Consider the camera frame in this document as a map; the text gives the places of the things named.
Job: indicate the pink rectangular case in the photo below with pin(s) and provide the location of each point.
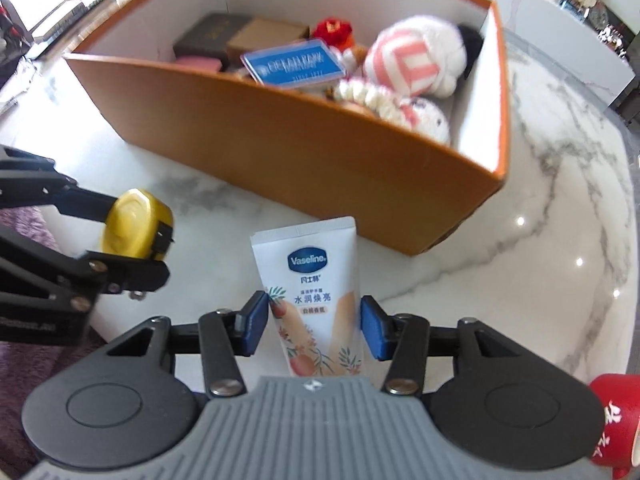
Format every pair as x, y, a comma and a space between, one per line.
211, 65

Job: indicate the brown bear plush blue outfit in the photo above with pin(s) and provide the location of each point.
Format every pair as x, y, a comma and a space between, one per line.
303, 65

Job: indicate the red mug wooden handle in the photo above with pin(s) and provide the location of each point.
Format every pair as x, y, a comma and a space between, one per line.
618, 447

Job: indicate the white Vaseline lotion tube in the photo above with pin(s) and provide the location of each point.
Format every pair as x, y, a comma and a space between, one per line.
310, 275

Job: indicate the brown kraft cardboard box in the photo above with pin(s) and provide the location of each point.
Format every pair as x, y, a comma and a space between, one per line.
261, 34

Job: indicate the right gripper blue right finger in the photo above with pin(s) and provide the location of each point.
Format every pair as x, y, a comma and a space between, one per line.
380, 330

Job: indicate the purple fluffy blanket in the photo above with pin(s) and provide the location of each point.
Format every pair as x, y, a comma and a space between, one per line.
23, 368

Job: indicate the black keyboard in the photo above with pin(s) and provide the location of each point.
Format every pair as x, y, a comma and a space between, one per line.
62, 28

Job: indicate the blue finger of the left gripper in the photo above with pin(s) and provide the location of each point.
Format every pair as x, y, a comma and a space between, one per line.
29, 180
113, 274

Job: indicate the black box gold lettering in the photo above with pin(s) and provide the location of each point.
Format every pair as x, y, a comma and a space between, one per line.
210, 35

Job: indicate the panda plush pink striped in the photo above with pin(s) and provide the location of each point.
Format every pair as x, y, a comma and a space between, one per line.
422, 56

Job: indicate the yellow tape measure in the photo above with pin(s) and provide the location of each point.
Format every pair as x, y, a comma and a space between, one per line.
139, 225

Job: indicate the large orange cardboard box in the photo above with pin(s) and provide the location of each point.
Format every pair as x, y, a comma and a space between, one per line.
405, 192

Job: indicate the crocheted white bunny plush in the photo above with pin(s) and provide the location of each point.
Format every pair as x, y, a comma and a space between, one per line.
413, 113

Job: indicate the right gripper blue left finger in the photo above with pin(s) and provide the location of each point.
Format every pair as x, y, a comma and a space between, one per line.
249, 324

